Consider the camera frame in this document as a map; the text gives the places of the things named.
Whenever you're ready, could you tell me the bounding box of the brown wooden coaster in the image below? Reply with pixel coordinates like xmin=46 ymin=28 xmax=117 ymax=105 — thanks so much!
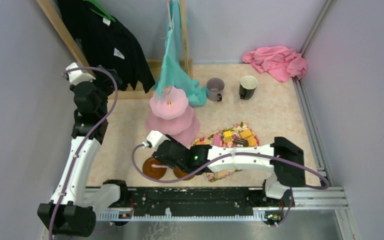
xmin=172 ymin=167 xmax=195 ymax=181
xmin=142 ymin=157 xmax=167 ymax=180

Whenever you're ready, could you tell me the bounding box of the floral serving tray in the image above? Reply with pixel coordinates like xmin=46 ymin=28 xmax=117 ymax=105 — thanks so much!
xmin=192 ymin=121 xmax=261 ymax=183

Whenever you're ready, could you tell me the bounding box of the pink wafer biscuit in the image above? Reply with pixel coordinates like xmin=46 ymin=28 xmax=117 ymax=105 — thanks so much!
xmin=212 ymin=134 xmax=222 ymax=147

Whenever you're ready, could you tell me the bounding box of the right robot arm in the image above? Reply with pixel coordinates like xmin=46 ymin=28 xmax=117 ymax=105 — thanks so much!
xmin=146 ymin=132 xmax=306 ymax=206

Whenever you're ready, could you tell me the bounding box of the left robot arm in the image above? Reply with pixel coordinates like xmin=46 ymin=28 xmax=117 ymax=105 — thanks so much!
xmin=37 ymin=62 xmax=130 ymax=240

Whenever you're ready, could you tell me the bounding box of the black hanging shirt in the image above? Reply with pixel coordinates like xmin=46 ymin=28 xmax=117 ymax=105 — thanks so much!
xmin=56 ymin=0 xmax=156 ymax=93

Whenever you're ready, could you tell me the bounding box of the pink three-tier cake stand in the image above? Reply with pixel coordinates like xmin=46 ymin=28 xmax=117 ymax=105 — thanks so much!
xmin=145 ymin=86 xmax=200 ymax=146

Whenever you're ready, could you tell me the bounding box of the yellow cake square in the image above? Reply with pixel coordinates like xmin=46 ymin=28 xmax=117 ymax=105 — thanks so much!
xmin=222 ymin=130 xmax=233 ymax=144

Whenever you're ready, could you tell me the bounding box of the green clothes hanger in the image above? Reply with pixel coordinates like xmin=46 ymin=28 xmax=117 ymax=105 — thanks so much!
xmin=83 ymin=0 xmax=116 ymax=22

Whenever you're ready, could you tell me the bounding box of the teal hanging shirt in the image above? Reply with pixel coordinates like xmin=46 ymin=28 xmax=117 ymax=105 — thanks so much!
xmin=155 ymin=0 xmax=207 ymax=107

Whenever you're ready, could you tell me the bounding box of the chocolate cake slice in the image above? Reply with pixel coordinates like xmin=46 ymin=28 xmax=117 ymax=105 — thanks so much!
xmin=232 ymin=138 xmax=249 ymax=147

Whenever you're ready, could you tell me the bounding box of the orange biscuit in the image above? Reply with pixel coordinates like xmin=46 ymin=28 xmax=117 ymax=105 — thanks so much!
xmin=239 ymin=129 xmax=258 ymax=147

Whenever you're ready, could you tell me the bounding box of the grey mug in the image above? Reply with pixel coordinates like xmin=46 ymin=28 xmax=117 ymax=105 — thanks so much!
xmin=206 ymin=77 xmax=225 ymax=102

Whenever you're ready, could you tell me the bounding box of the black mug white inside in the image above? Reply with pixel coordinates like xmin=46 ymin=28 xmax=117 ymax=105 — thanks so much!
xmin=239 ymin=75 xmax=258 ymax=100

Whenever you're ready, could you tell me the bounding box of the pink crumpled cloth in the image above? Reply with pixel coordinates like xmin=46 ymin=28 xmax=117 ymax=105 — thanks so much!
xmin=241 ymin=45 xmax=308 ymax=83

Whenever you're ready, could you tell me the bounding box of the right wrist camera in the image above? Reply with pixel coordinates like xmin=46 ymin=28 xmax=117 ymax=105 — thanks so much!
xmin=145 ymin=130 xmax=172 ymax=149

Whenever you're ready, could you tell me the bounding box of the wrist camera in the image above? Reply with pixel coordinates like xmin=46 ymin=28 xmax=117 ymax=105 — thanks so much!
xmin=145 ymin=130 xmax=172 ymax=149
xmin=62 ymin=62 xmax=96 ymax=86

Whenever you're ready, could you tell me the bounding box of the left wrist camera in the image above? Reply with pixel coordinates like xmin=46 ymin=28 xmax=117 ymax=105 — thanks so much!
xmin=62 ymin=62 xmax=96 ymax=86

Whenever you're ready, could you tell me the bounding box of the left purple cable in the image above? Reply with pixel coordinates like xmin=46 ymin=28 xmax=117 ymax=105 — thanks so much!
xmin=47 ymin=66 xmax=119 ymax=240

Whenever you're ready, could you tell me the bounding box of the purple cable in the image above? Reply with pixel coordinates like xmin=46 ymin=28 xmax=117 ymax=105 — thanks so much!
xmin=131 ymin=143 xmax=330 ymax=228
xmin=47 ymin=66 xmax=119 ymax=240

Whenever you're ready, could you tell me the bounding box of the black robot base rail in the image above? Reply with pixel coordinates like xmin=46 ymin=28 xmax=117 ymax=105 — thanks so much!
xmin=110 ymin=187 xmax=295 ymax=217

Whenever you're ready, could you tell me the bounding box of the wooden clothes rack frame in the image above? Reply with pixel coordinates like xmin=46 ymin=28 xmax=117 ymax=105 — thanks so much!
xmin=36 ymin=0 xmax=193 ymax=100

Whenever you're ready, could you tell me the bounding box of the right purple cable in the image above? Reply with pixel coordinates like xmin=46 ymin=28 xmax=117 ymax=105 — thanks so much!
xmin=131 ymin=143 xmax=330 ymax=228

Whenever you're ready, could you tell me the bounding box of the aluminium frame rail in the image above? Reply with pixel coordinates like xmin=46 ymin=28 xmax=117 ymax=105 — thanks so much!
xmin=293 ymin=0 xmax=362 ymax=240

